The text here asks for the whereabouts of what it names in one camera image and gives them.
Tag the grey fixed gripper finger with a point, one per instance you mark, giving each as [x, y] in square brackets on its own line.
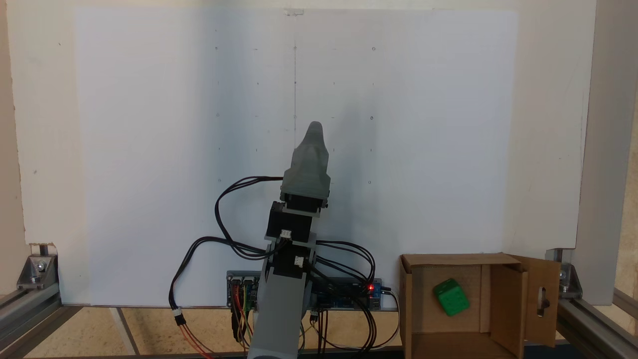
[322, 157]

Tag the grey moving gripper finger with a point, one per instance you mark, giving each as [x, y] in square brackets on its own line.
[304, 157]

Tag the green dice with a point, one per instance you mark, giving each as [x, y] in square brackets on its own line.
[451, 297]

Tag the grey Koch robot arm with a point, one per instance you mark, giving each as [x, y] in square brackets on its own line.
[279, 319]

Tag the blue circuit board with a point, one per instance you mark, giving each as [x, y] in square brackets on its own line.
[344, 299]

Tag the clear tape strip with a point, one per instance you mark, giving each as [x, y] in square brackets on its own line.
[293, 11]

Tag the large white paper sheet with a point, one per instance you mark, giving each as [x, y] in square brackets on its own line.
[149, 149]

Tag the brown cardboard box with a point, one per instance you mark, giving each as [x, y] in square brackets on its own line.
[448, 339]

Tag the metal corner bracket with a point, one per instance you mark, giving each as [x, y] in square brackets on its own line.
[568, 281]
[36, 271]

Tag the aluminium frame rail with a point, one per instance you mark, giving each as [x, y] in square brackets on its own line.
[598, 324]
[25, 311]

